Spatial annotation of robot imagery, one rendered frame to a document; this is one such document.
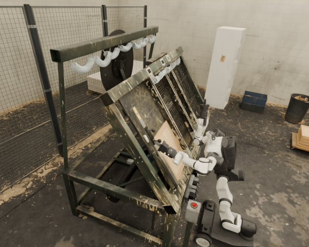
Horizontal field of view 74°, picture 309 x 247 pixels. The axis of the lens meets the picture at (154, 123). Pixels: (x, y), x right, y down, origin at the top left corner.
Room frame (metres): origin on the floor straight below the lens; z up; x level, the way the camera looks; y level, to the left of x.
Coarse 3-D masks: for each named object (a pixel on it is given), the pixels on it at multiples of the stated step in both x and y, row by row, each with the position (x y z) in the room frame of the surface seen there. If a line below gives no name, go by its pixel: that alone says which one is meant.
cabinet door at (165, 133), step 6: (162, 126) 1.94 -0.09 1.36; (168, 126) 2.04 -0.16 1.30; (156, 132) 1.82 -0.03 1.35; (162, 132) 1.88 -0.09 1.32; (168, 132) 1.97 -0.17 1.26; (156, 138) 1.74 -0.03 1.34; (162, 138) 1.82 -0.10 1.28; (168, 138) 1.91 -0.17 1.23; (174, 138) 2.00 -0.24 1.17; (168, 144) 1.84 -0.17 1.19; (174, 144) 1.93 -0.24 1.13; (180, 150) 1.96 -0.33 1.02; (168, 162) 1.65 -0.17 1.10; (180, 162) 1.82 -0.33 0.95; (174, 168) 1.67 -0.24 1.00; (180, 168) 1.75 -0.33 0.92; (180, 174) 1.69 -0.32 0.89
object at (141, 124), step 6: (132, 108) 1.69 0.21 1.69; (132, 114) 1.68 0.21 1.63; (138, 120) 1.66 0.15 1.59; (144, 126) 1.66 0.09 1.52; (144, 132) 1.64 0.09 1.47; (150, 144) 1.62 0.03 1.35; (156, 150) 1.60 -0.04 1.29; (162, 156) 1.60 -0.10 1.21; (162, 162) 1.57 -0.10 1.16; (168, 168) 1.56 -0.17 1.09; (168, 174) 1.55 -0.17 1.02; (174, 174) 1.57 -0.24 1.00; (174, 180) 1.52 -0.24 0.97
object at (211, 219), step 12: (204, 204) 1.87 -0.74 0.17; (204, 216) 1.67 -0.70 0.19; (216, 216) 1.70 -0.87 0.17; (204, 228) 1.49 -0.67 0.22; (216, 228) 1.53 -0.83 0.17; (240, 228) 1.47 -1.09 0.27; (252, 228) 1.44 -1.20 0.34; (216, 240) 1.39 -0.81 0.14; (228, 240) 1.39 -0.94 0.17; (240, 240) 1.39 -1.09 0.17; (252, 240) 1.39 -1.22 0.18
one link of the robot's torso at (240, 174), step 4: (236, 168) 1.64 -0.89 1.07; (216, 172) 1.61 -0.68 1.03; (220, 172) 1.60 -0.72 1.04; (224, 172) 1.59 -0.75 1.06; (228, 172) 1.57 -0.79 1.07; (232, 172) 1.56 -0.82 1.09; (236, 172) 1.58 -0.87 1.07; (240, 172) 1.58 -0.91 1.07; (216, 176) 1.63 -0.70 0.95; (232, 176) 1.56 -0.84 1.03; (236, 176) 1.54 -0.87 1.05; (240, 176) 1.54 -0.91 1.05; (244, 176) 1.58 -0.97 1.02; (232, 180) 1.57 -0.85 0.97; (236, 180) 1.55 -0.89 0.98; (240, 180) 1.54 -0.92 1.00; (244, 180) 1.53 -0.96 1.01
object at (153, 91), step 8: (152, 88) 2.14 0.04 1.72; (152, 96) 2.14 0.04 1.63; (160, 96) 2.17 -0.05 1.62; (160, 104) 2.11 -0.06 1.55; (168, 112) 2.11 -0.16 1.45; (168, 120) 2.07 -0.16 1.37; (176, 128) 2.05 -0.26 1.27; (176, 136) 2.03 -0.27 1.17; (184, 144) 2.01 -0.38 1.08; (184, 152) 1.99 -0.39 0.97
